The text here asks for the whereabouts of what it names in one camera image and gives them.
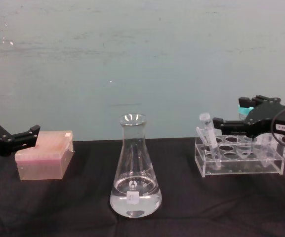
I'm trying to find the clear capped plastic tube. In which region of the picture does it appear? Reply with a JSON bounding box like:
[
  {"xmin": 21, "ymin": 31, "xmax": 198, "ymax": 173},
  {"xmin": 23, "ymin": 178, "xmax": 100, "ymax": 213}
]
[{"xmin": 199, "ymin": 112, "xmax": 221, "ymax": 171}]

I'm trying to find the pink translucent pipette tip box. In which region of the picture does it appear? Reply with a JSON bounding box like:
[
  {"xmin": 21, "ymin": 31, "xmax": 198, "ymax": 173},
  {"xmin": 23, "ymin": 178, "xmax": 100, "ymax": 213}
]
[{"xmin": 14, "ymin": 130, "xmax": 75, "ymax": 181}]

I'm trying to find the teal capped small bottle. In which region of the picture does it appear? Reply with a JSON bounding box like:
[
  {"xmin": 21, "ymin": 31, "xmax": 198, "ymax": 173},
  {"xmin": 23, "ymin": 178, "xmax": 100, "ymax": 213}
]
[{"xmin": 236, "ymin": 103, "xmax": 256, "ymax": 122}]

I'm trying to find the clear conical plastic tube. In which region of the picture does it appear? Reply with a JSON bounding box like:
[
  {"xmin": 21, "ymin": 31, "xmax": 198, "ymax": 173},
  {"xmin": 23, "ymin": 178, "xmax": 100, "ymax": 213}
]
[
  {"xmin": 238, "ymin": 135, "xmax": 256, "ymax": 160},
  {"xmin": 257, "ymin": 135, "xmax": 275, "ymax": 169}
]

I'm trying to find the clear acrylic tube rack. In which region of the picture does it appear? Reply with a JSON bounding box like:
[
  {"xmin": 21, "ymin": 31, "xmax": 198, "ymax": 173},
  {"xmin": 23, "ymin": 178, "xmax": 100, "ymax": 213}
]
[{"xmin": 194, "ymin": 126, "xmax": 285, "ymax": 178}]

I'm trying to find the black table cloth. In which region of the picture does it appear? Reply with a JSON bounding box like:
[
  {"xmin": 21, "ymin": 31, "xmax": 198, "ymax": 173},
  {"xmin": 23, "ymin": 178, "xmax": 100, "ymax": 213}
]
[{"xmin": 0, "ymin": 136, "xmax": 285, "ymax": 237}]

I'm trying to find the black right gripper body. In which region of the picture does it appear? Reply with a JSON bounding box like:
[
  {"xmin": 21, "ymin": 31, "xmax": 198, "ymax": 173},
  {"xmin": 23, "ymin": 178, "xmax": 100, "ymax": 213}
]
[{"xmin": 245, "ymin": 98, "xmax": 285, "ymax": 139}]

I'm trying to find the clear glass conical flask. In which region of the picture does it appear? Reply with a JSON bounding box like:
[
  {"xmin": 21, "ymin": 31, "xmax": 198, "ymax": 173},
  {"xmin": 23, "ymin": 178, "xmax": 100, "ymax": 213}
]
[{"xmin": 109, "ymin": 113, "xmax": 163, "ymax": 219}]

